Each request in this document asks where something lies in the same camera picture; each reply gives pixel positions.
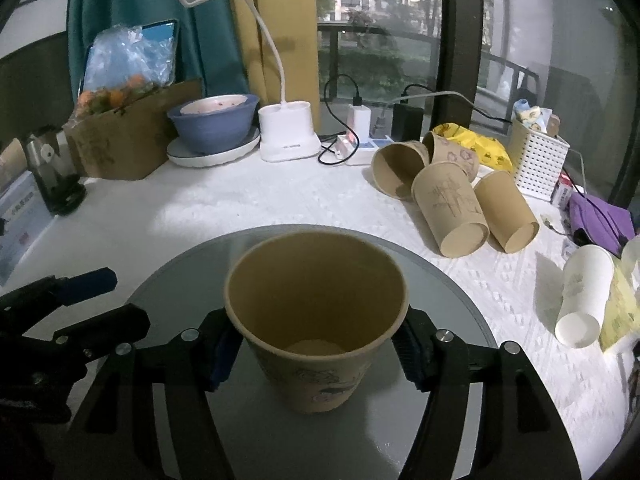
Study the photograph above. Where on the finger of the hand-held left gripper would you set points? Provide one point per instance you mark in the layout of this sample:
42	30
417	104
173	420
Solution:
120	325
90	282

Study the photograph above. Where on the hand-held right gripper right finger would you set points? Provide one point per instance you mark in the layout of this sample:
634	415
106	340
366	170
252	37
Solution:
411	360

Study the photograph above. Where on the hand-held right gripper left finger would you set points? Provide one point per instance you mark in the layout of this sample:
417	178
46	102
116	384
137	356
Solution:
222	360

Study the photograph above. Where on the brown paper cup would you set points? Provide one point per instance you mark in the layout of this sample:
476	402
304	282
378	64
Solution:
457	155
505	210
315	310
397	167
447	200

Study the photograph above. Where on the white paper cup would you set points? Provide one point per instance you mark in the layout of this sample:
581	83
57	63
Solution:
585	290

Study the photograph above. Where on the round grey glass tray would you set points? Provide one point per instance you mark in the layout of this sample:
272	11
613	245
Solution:
165	285

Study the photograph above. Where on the printed leaflet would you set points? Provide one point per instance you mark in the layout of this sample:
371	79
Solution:
20	230

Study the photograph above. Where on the cardboard box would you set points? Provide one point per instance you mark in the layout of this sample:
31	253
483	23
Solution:
130	135

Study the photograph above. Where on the white round plate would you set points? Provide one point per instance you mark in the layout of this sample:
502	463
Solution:
210	157

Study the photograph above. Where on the blue bowl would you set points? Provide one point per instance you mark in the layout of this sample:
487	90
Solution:
215	127

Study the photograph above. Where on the white power strip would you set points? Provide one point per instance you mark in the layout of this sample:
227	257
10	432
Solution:
362	152

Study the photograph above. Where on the pink-rimmed white bowl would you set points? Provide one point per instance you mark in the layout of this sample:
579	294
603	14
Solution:
212	105

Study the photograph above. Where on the yellow printed paper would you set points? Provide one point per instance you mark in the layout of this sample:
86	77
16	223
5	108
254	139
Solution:
622	310

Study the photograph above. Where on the yellow plastic bag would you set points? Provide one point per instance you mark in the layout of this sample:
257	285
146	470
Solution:
487	152

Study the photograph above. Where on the plastic bag of oranges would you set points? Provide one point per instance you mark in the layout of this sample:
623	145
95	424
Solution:
125	60

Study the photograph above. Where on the small red white carton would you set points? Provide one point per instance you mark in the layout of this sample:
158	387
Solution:
562	192

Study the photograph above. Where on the white perforated basket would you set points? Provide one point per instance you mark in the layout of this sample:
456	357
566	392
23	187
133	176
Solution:
535	165

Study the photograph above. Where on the purple cloth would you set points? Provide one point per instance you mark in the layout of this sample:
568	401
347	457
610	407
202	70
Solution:
595	220

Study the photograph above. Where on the white desk lamp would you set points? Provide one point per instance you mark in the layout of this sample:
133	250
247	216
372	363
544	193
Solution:
287	135

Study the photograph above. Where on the black power adapter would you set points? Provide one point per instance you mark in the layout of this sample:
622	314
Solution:
406	122

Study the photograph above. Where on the white charger plug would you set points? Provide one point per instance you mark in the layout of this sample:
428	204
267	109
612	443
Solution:
360	120

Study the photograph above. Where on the packets in basket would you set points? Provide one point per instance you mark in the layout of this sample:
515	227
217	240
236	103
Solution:
532	115

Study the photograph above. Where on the yellow curtain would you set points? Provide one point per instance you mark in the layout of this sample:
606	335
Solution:
290	35

